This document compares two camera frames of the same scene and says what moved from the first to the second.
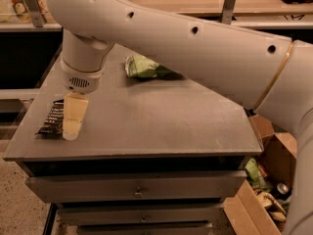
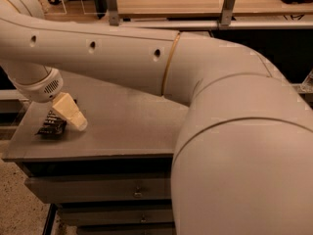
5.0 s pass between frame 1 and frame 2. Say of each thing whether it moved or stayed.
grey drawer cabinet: stayed
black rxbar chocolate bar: stayed
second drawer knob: stayed
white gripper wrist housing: moved
